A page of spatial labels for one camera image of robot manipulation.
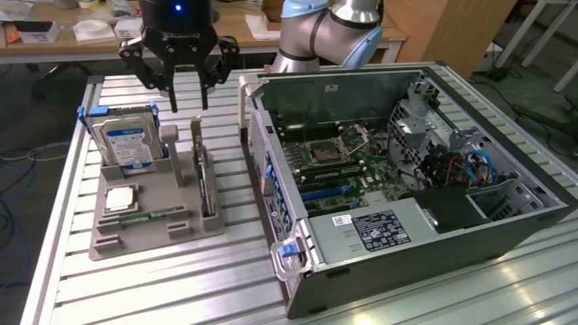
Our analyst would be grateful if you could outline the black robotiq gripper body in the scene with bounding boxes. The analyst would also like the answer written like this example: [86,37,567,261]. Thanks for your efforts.
[138,0,222,68]

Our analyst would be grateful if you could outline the green nvidia GPU card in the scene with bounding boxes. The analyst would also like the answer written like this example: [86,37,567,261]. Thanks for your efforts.
[189,115,220,218]

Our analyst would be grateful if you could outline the RAM slot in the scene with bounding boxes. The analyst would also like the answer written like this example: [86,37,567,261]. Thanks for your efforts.
[284,133,342,142]
[278,118,338,127]
[280,123,340,132]
[281,128,341,137]

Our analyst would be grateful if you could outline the blue expansion slot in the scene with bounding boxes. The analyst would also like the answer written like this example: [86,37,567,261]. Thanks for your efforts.
[301,184,354,202]

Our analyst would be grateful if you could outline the small white box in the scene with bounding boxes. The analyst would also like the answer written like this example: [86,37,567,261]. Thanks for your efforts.
[114,18,146,39]

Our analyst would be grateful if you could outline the white paper stack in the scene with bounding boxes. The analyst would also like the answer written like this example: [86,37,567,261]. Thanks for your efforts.
[245,14,285,41]

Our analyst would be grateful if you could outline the white square dish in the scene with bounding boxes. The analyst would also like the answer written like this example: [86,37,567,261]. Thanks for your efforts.
[71,18,119,46]

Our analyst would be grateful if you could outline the cardboard box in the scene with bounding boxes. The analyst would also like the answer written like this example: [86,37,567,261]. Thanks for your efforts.
[261,0,290,16]

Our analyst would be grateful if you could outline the wooden desk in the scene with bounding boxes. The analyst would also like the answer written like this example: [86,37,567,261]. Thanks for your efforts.
[0,0,408,65]

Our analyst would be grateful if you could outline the white box black lid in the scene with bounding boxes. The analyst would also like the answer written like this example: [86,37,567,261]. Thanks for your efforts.
[13,20,62,44]

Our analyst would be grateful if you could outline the hard disk blue rails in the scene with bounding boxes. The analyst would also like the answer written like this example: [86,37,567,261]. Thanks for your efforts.
[78,105,164,176]

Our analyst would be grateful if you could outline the CPU socket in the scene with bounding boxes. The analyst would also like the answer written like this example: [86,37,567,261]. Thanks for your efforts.
[306,140,350,164]

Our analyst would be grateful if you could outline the silver socket cover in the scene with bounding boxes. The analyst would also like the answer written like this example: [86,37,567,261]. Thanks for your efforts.
[337,123,376,152]

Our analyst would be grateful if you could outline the black installed RAM stick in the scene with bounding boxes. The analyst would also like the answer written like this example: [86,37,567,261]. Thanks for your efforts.
[297,165,366,184]

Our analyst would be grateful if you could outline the silver CPU chip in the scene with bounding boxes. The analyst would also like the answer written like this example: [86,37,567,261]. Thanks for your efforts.
[103,185,138,213]

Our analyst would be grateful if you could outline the silver drive cage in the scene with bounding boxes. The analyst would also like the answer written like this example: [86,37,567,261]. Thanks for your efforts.
[388,81,455,160]

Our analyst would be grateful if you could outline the green RAM stick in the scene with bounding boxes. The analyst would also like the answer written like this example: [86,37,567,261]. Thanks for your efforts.
[102,207,188,223]

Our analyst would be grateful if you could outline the green motherboard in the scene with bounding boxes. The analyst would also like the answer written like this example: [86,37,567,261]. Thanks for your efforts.
[276,116,410,217]

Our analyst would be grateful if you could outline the wooden cabinet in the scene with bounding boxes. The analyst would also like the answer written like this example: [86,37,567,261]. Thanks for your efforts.
[396,0,520,79]

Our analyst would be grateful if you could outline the grey parts rack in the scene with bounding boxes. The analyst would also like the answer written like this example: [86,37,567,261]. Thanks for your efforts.
[89,124,226,262]

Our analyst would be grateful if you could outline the grey power supply unit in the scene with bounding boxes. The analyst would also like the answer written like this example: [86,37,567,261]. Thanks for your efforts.
[306,198,440,265]

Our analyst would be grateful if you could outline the silver disk bay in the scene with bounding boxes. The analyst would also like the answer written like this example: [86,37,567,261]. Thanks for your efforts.
[467,176,552,223]

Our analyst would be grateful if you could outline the black open PC case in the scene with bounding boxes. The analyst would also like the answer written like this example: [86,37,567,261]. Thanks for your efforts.
[238,66,578,321]

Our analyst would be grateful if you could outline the white floor cable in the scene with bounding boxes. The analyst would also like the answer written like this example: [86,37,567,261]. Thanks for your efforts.
[0,139,70,163]

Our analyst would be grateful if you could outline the black wire bundle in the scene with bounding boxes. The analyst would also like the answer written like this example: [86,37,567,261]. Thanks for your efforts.
[422,148,472,190]

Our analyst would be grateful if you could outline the blue case latch handle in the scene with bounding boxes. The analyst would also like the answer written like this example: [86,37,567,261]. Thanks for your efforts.
[278,244,304,261]

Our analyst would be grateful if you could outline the white table frame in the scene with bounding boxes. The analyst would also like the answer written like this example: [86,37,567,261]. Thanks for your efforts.
[493,0,578,93]

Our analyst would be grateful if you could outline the blue wire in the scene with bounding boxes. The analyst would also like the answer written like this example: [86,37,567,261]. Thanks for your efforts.
[464,148,500,187]

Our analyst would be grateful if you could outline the black floor cable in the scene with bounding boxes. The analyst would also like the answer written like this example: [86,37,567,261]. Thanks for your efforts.
[469,66,578,155]

